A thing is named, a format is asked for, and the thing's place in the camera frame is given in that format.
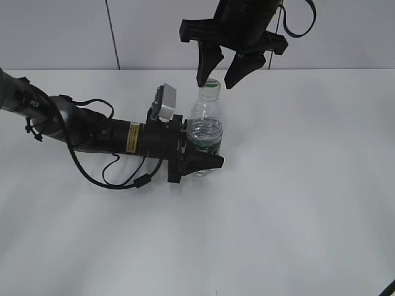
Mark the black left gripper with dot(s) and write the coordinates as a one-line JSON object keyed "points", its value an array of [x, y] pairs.
{"points": [[164, 141]]}

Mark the white green bottle cap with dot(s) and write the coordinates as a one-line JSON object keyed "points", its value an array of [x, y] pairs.
{"points": [[212, 87]]}

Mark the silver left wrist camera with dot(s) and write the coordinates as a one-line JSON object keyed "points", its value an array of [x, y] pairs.
{"points": [[164, 103]]}

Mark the clear green-labelled water bottle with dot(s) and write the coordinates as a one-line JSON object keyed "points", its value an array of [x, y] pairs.
{"points": [[204, 127]]}

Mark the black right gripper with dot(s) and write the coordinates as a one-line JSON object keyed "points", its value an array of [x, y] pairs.
{"points": [[237, 25]]}

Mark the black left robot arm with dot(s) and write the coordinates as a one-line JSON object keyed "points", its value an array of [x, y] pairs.
{"points": [[83, 130]]}

